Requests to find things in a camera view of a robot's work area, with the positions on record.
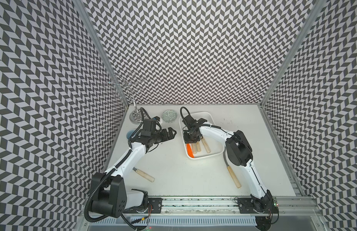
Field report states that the orange handle small sickle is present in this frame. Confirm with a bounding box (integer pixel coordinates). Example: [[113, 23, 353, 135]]
[[186, 143, 194, 158]]

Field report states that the blue blade wooden handle sickle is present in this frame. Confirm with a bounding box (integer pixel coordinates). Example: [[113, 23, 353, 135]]
[[201, 137, 211, 154]]

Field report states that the white plastic storage box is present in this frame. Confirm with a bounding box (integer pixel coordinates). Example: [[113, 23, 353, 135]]
[[183, 112, 225, 160]]

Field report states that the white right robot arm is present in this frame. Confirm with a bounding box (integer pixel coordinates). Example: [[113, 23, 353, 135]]
[[182, 115, 275, 214]]

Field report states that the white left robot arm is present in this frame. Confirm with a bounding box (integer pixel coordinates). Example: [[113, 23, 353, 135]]
[[84, 108, 177, 222]]

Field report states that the green patterned ceramic bowl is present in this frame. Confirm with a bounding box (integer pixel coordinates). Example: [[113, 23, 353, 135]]
[[162, 109, 177, 123]]

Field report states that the light blue plastic cup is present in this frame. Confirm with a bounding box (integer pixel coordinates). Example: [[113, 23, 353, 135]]
[[126, 130, 137, 140]]

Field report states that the chrome mug tree stand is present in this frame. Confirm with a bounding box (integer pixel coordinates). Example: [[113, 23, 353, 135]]
[[107, 72, 147, 124]]

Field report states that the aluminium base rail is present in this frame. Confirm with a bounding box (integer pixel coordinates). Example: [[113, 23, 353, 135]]
[[83, 195, 320, 217]]

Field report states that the aluminium left corner post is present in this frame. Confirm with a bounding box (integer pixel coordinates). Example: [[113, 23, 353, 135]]
[[73, 0, 129, 107]]

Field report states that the aluminium corner post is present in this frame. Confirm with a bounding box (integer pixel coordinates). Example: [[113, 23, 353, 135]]
[[260, 0, 327, 107], [73, 0, 129, 107]]

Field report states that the aluminium right corner post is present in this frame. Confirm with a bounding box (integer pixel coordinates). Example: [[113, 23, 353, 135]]
[[260, 0, 327, 107]]

